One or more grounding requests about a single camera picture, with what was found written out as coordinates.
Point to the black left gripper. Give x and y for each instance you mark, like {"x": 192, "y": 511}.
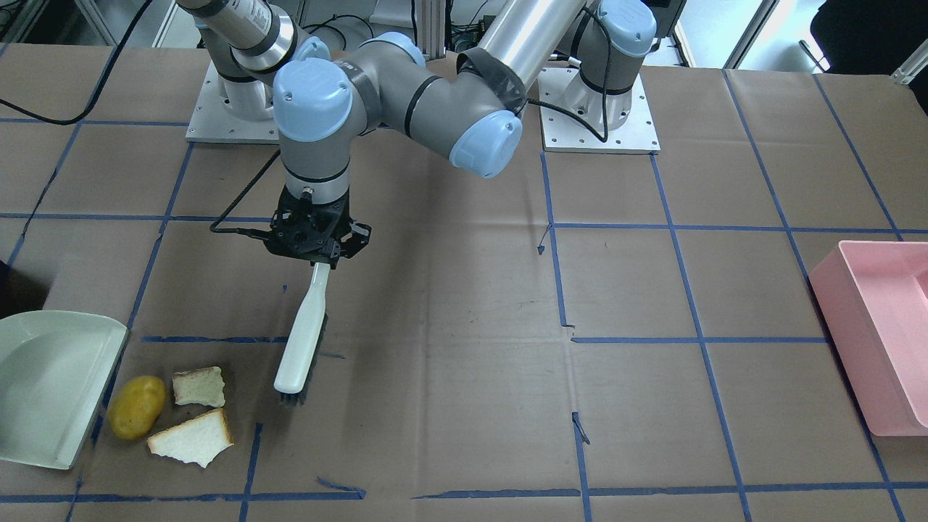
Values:
{"x": 358, "y": 235}

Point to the white hand brush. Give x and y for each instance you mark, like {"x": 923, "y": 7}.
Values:
{"x": 295, "y": 370}

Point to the torn bread slice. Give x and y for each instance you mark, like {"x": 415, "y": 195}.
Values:
{"x": 200, "y": 386}

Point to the white bread slice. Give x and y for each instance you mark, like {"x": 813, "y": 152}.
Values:
{"x": 198, "y": 440}

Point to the yellow potato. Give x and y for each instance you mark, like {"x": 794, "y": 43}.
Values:
{"x": 136, "y": 407}

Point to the pale green dustpan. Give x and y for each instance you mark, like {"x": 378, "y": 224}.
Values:
{"x": 55, "y": 366}

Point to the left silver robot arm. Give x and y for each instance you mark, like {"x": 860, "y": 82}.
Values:
{"x": 474, "y": 119}

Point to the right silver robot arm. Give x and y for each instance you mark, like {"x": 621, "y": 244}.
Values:
{"x": 249, "y": 42}

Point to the pink plastic tray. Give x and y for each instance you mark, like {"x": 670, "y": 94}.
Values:
{"x": 873, "y": 295}

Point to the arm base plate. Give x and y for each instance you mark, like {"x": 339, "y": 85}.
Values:
{"x": 229, "y": 112}
{"x": 618, "y": 124}

